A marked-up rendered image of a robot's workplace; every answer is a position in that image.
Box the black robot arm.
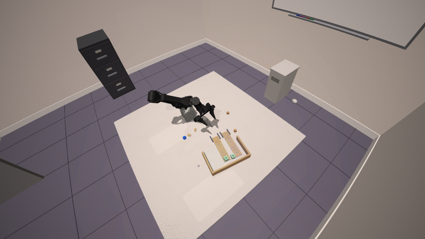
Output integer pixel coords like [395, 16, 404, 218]
[148, 90, 211, 114]

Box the tan strip with blue speckles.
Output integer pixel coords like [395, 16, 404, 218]
[222, 131, 231, 140]

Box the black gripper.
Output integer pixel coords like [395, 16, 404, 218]
[194, 104, 216, 126]

